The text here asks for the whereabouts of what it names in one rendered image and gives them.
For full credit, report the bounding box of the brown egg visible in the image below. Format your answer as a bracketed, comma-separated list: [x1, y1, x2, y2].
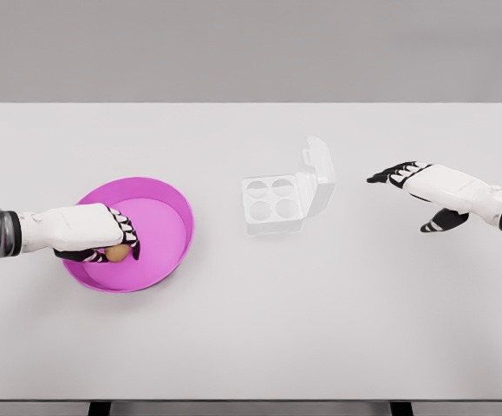
[105, 244, 129, 263]

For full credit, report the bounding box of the clear plastic egg box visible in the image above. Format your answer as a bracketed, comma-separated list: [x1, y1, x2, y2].
[240, 135, 337, 237]

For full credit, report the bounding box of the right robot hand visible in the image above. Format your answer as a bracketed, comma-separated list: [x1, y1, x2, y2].
[366, 161, 488, 234]

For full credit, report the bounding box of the pink round bowl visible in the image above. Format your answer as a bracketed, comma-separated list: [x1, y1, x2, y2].
[62, 176, 196, 295]

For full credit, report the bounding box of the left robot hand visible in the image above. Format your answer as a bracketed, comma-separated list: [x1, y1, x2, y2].
[42, 203, 141, 264]

